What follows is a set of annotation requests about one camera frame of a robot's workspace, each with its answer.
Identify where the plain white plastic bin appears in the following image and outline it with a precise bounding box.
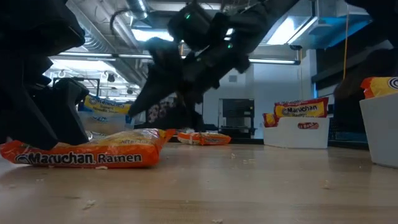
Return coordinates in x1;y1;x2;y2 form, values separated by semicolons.
359;92;398;169

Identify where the white bin with red sticker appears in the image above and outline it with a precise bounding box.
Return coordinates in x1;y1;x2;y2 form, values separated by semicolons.
262;116;330;149

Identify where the long ceiling light bar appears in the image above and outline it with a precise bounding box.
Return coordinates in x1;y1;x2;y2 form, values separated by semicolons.
248;58;301;65
58;52;184;60

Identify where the red beef ramen packet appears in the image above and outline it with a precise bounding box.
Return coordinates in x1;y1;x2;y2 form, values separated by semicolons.
262;111;280;128
273;96;330;119

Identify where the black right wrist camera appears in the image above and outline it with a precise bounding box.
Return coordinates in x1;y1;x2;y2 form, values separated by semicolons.
167;3;213;51

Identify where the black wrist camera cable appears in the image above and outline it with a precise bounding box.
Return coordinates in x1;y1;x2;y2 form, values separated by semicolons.
108;8;133;37

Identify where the black cabinet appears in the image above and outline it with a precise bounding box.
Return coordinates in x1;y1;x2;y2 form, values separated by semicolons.
218;98;257;138

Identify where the floral patterned panel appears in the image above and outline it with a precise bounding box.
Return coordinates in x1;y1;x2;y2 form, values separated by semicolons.
146;96;178;124

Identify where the black wire crate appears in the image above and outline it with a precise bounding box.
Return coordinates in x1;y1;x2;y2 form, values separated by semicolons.
329;104;361;141

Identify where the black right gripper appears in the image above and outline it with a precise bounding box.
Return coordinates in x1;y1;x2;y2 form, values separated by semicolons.
128;6;268;131

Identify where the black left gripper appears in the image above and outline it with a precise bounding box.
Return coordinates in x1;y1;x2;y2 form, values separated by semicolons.
0;52;90;151

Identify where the black aluminium table frame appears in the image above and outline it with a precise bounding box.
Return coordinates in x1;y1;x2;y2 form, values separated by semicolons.
229;136;369;151

